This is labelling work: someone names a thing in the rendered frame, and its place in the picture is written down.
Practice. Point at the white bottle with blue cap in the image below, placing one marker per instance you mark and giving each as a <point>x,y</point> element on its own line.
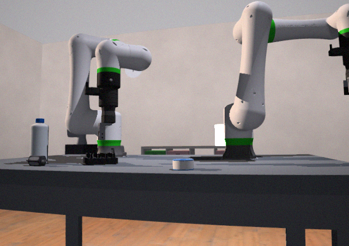
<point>39,138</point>

